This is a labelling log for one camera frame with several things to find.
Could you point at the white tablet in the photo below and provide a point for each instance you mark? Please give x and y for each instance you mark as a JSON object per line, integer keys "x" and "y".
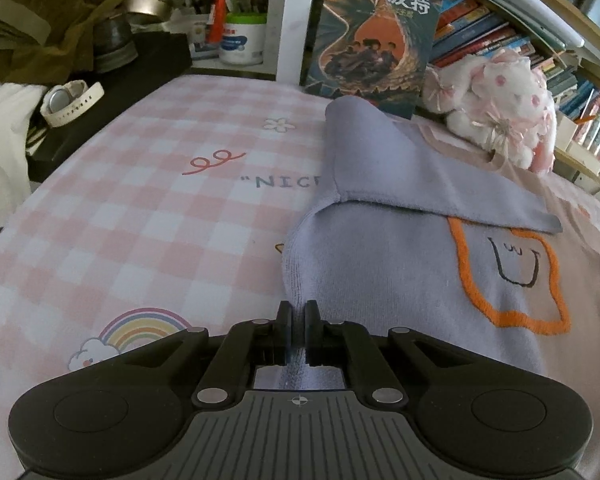
{"x": 530, "y": 5}

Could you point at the dark round metal tin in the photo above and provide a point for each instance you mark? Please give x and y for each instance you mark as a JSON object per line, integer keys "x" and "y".
{"x": 114, "y": 45}

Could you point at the white wristwatch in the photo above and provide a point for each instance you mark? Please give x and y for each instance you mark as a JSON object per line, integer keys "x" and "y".
{"x": 67, "y": 102}

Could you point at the pink checked cartoon mat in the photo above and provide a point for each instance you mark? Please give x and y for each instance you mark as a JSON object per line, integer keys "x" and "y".
{"x": 155, "y": 220}

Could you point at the row of colourful books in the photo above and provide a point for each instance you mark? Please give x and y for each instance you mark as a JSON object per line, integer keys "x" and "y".
{"x": 485, "y": 35}

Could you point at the white jar with green lid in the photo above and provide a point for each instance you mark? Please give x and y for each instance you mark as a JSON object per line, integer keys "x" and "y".
{"x": 242, "y": 42}

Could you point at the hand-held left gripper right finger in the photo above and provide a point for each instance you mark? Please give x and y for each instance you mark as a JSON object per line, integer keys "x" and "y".
{"x": 312, "y": 332}

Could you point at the red tassel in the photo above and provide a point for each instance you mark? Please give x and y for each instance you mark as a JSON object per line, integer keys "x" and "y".
{"x": 217, "y": 15}

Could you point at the purple and beige sweater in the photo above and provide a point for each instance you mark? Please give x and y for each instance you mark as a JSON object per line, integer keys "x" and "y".
{"x": 380, "y": 270}

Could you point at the white framed bookshelf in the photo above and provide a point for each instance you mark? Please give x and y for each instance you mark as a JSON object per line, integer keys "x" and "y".
{"x": 292, "y": 35}

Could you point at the large illustrated book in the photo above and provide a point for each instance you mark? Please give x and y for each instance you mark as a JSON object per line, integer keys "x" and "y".
{"x": 375, "y": 35}

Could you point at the brass metal bowl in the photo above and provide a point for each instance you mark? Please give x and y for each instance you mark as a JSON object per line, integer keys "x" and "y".
{"x": 147, "y": 7}

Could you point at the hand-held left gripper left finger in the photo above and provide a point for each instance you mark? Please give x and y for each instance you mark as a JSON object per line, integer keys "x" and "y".
{"x": 282, "y": 332}

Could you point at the white and pink plush rabbit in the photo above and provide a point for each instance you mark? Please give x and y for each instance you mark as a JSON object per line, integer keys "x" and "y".
{"x": 495, "y": 95}

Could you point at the white cloth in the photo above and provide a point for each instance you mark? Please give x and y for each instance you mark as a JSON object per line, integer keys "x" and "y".
{"x": 5, "y": 150}

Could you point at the olive green cloth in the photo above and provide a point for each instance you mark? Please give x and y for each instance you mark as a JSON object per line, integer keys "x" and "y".
{"x": 45, "y": 15}

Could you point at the black box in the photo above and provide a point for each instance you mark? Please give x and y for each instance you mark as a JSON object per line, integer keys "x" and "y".
{"x": 145, "y": 65}

